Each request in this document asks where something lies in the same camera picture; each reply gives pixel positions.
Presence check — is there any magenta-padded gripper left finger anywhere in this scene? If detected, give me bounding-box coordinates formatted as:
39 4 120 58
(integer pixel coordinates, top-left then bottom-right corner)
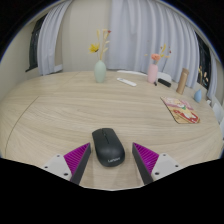
42 142 92 186

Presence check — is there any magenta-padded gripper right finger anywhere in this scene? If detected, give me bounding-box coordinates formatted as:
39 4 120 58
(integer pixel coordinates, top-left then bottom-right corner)
132 142 183 186

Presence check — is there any black computer mouse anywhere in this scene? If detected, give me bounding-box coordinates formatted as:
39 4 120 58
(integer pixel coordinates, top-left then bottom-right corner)
91 127 126 168

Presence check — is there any cartoon print mouse pad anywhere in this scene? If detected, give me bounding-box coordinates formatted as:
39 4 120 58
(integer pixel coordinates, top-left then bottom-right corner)
160 96 201 125

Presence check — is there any blue vase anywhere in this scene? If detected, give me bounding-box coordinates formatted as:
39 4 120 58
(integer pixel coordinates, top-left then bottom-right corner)
194 88 203 103

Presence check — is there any white chairs group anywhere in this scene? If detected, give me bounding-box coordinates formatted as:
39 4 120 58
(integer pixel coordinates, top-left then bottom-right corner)
210 95 224 138

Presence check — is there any bronze drink bottle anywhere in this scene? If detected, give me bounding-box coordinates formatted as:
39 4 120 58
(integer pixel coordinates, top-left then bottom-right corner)
175 67 190 95

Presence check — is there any white remote control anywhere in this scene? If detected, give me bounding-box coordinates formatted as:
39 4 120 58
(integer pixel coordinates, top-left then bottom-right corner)
116 77 138 88

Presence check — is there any pink vase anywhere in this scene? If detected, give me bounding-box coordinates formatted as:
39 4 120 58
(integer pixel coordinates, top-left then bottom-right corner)
147 63 159 84

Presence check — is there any pale green vase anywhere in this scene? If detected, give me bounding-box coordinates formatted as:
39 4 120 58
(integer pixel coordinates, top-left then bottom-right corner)
93 59 108 84

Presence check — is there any narrow white curtain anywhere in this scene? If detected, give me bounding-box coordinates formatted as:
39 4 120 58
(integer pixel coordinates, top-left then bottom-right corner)
206 56 218 101
36 0 73 77

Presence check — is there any dark window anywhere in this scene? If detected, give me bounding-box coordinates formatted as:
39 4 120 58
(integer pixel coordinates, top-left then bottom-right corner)
194 33 213 91
25 14 48 73

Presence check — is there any yellow dried flower bunch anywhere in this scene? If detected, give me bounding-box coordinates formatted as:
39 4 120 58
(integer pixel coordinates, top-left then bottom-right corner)
88 28 112 62

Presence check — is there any wide white curtain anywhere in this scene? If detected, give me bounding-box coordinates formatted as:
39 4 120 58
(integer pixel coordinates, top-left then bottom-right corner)
105 0 201 89

